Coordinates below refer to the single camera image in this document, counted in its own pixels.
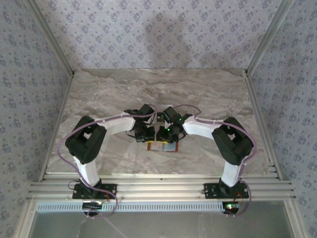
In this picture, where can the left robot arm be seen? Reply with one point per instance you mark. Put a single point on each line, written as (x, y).
(84, 143)

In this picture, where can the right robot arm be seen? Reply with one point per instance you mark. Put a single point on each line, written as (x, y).
(232, 143)

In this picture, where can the grey metal panel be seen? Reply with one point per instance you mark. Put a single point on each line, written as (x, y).
(173, 225)

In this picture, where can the black controller board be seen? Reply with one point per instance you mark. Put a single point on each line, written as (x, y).
(231, 206)
(92, 205)

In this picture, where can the aluminium front rail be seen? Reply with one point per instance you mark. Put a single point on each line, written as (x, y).
(161, 177)
(161, 186)
(161, 196)

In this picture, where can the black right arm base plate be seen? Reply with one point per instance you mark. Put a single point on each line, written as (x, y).
(213, 194)

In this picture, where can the aluminium side rail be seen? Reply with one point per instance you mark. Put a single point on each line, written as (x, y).
(263, 124)
(57, 126)

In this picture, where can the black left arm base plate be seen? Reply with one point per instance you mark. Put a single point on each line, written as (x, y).
(76, 194)

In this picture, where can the aluminium corner post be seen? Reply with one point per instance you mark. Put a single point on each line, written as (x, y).
(49, 37)
(270, 37)

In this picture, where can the aluminium lower post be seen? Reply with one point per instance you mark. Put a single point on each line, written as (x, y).
(26, 220)
(294, 220)

